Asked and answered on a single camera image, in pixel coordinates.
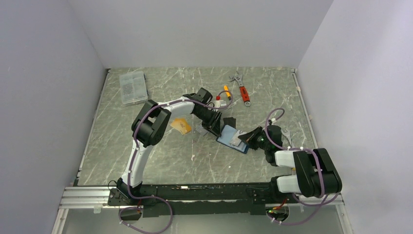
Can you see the clear plastic screw box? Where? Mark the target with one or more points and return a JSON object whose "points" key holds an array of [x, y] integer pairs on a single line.
{"points": [[133, 87]]}

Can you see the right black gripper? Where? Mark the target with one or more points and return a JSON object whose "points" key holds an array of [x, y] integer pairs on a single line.
{"points": [[249, 137]]}

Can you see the blue leather card holder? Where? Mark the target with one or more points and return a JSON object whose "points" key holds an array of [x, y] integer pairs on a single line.
{"points": [[230, 138]]}

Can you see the red handled adjustable wrench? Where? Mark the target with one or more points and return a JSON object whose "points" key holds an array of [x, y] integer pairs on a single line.
{"points": [[243, 91]]}

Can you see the orange handled screwdriver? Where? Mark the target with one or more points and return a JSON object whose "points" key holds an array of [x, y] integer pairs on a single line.
{"points": [[228, 94]]}

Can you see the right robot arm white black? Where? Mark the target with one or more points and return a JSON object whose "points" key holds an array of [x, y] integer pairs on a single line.
{"points": [[315, 174]]}

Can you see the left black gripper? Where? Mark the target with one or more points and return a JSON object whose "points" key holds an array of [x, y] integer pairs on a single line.
{"points": [[213, 126]]}

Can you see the gold card stack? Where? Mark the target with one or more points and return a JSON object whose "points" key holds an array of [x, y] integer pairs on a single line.
{"points": [[181, 125]]}

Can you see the silver card stack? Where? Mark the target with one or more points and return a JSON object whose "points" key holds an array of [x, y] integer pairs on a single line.
{"points": [[201, 130]]}

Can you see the black card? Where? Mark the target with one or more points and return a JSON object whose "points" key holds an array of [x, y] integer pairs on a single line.
{"points": [[230, 121]]}

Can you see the aluminium frame rail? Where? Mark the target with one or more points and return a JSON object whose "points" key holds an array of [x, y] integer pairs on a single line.
{"points": [[84, 198]]}

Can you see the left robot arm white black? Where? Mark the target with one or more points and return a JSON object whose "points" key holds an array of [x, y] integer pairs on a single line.
{"points": [[149, 128]]}

